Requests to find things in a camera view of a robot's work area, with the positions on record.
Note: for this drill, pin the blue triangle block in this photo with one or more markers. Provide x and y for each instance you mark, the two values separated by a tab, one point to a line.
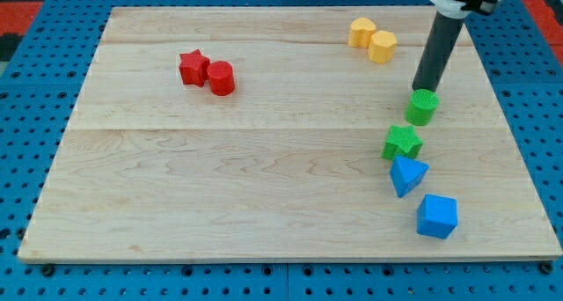
406	174

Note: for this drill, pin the blue cube block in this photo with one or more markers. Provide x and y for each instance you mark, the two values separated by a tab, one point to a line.
437	216

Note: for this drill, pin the red star block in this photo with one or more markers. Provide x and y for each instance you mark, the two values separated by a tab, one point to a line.
193	68

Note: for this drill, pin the green star block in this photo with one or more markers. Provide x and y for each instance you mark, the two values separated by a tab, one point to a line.
401	141

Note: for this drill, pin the yellow hexagon block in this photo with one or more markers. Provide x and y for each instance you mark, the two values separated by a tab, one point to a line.
382	46

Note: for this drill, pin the red cylinder block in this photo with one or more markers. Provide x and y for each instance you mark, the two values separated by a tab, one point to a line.
221	78

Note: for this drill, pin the yellow heart block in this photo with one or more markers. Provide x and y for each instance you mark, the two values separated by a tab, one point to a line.
360	32

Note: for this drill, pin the green cylinder block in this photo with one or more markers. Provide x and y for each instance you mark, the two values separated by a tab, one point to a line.
421	107

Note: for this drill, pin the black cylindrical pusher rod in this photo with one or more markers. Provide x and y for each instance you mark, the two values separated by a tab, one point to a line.
437	51

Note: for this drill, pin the wooden board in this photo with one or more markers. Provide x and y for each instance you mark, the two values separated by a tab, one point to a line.
286	168

